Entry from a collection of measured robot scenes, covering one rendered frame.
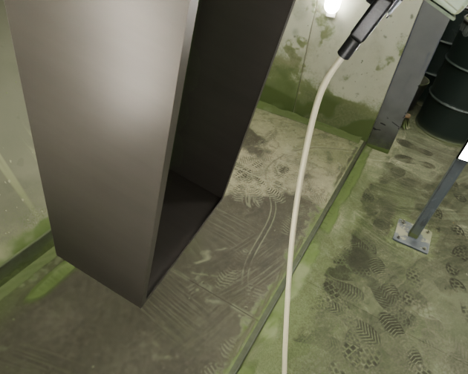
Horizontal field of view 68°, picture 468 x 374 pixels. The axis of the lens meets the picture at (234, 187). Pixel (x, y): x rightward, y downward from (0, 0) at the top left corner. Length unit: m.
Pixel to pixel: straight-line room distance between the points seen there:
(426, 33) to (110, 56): 2.25
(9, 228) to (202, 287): 0.93
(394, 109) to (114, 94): 2.38
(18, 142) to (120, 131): 1.28
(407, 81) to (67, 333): 2.49
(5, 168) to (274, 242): 1.38
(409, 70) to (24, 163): 2.38
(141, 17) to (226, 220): 1.60
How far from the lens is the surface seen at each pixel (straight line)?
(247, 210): 2.11
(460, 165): 2.03
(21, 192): 1.93
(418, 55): 2.69
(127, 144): 0.71
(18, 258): 1.94
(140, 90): 0.62
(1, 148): 1.92
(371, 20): 0.80
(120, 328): 1.70
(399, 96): 2.79
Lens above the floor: 1.54
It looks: 42 degrees down
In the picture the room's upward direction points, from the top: 6 degrees clockwise
